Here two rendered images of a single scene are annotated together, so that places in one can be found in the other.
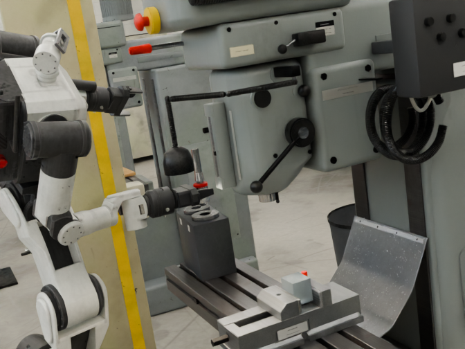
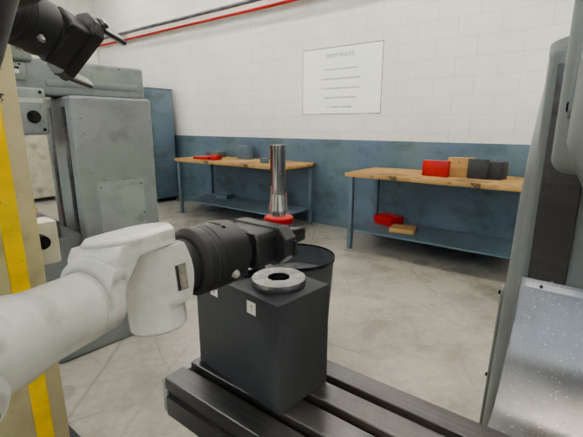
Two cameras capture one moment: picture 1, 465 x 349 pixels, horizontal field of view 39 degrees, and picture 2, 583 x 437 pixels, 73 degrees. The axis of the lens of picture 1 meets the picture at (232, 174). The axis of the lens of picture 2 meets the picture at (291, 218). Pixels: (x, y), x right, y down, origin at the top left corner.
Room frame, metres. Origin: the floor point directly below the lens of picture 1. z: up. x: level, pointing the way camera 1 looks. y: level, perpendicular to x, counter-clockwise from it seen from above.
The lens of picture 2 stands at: (1.49, 0.38, 1.40)
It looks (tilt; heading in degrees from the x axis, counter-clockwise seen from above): 13 degrees down; 332
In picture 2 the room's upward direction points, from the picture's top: straight up
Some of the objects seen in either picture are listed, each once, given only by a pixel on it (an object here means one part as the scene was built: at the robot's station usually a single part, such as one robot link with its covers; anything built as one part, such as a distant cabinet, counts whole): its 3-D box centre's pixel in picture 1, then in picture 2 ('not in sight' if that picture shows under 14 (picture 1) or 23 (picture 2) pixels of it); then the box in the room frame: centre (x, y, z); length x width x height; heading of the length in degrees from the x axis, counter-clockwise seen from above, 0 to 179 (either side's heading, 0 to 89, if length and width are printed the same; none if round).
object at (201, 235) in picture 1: (205, 239); (259, 322); (2.09, 0.12, 1.05); 0.22 x 0.12 x 0.20; 18
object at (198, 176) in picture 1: (197, 165); (278, 180); (2.04, 0.11, 1.31); 0.03 x 0.03 x 0.11
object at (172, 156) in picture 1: (177, 159); not in sight; (1.51, 0.12, 1.44); 0.07 x 0.07 x 0.06
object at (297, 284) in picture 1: (296, 289); not in sight; (1.54, -0.12, 1.06); 0.06 x 0.05 x 0.06; 24
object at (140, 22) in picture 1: (142, 21); not in sight; (1.51, 0.15, 1.76); 0.04 x 0.03 x 0.04; 24
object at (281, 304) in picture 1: (278, 302); not in sight; (1.51, -0.07, 1.04); 0.12 x 0.06 x 0.04; 24
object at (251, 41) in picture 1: (261, 39); not in sight; (1.63, -0.12, 1.68); 0.34 x 0.24 x 0.10; 114
